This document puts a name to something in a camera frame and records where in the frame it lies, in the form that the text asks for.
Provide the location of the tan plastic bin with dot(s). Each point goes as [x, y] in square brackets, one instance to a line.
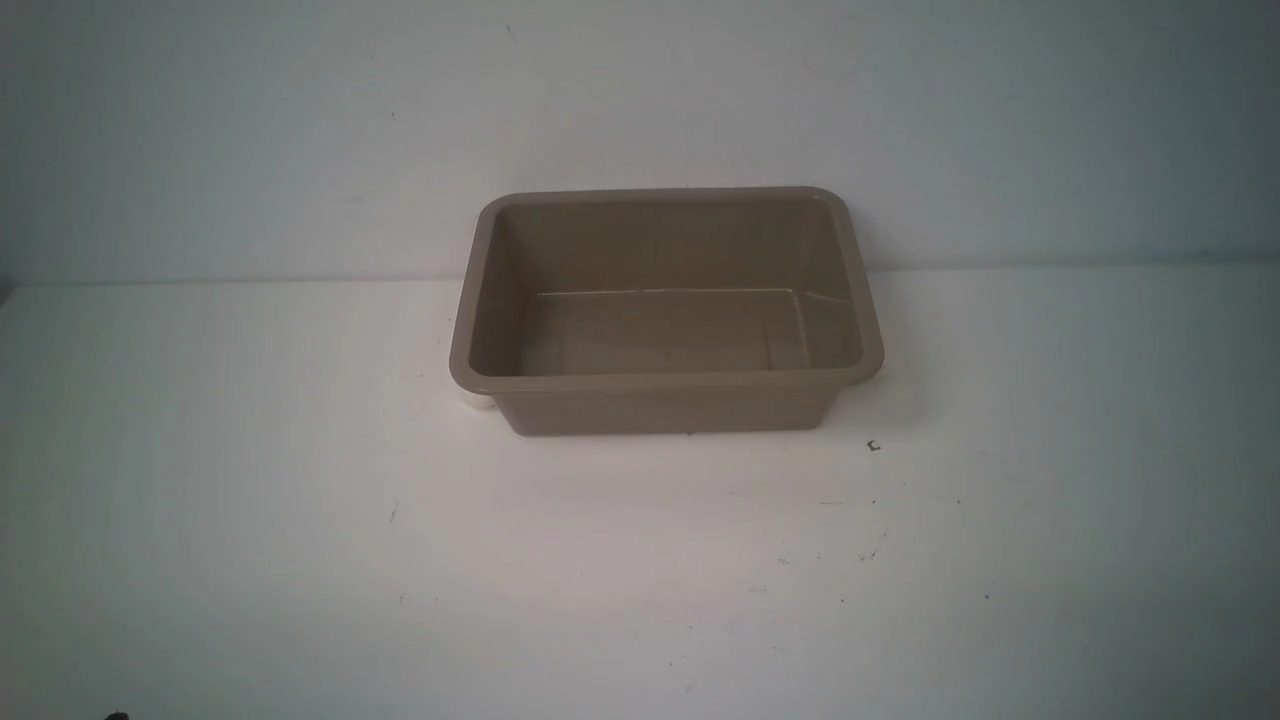
[678, 311]

